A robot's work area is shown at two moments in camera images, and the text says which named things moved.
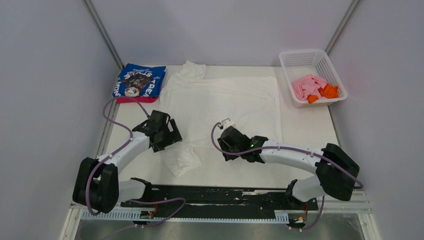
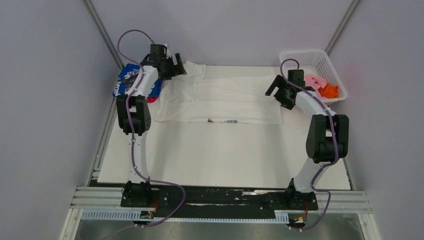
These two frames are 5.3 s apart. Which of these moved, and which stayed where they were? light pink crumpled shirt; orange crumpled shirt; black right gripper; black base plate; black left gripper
Moved: black left gripper; black right gripper
Stayed: black base plate; orange crumpled shirt; light pink crumpled shirt
